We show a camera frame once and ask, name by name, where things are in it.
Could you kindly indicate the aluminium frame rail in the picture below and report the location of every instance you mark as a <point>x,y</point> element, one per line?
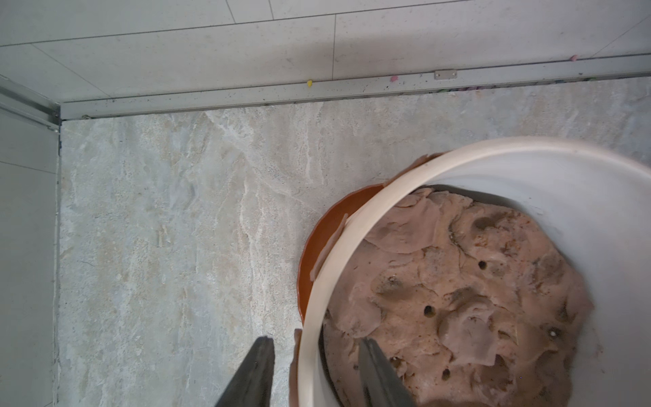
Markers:
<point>32,107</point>

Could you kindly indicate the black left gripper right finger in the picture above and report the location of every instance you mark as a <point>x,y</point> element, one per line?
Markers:
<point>380,384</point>

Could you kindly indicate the white ceramic pot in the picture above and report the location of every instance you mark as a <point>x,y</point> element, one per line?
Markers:
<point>593,203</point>

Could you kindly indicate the brown dried mud filling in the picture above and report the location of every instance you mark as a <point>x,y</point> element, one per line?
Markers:
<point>472,304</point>

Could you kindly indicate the orange saucer under pot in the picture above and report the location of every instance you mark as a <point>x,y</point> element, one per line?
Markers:
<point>329,224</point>

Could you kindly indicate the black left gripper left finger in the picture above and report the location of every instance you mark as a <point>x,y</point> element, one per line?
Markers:
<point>252,383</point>

